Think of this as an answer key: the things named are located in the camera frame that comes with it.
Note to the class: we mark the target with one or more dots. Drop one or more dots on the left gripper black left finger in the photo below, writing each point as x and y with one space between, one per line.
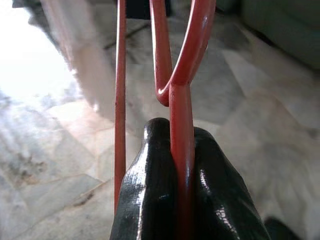
147 187

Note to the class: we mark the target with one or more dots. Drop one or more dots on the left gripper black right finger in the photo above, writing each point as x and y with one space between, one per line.
225 195

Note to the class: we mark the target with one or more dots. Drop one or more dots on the reddish pink clothes hanger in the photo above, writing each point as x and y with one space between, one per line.
180 125

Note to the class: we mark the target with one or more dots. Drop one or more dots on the cream long garment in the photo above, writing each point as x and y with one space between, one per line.
82 62

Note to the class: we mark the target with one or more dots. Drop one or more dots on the green leather sofa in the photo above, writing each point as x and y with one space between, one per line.
287 30

